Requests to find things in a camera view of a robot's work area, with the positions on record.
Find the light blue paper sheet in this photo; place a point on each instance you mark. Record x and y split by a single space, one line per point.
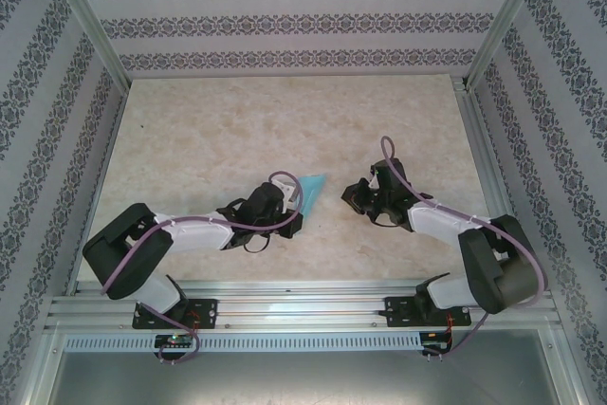
310 189

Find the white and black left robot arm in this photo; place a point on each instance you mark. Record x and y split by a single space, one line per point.
199 234

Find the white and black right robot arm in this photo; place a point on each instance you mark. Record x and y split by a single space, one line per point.
436 220

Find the small circuit board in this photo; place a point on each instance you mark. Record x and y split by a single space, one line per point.
434 342
173 341

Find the grey metal panel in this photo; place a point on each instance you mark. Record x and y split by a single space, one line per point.
303 381

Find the long aluminium mounting rail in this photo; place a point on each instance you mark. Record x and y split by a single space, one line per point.
303 303

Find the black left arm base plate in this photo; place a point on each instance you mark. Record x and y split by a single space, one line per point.
208 311

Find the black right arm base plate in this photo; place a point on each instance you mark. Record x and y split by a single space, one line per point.
397 312

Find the aluminium side rail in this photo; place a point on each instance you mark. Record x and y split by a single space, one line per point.
495 187

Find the aluminium frame post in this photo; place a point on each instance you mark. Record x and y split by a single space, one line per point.
507 16
85 16

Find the aluminium frame beam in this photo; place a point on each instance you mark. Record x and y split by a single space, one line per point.
34 398
571 367

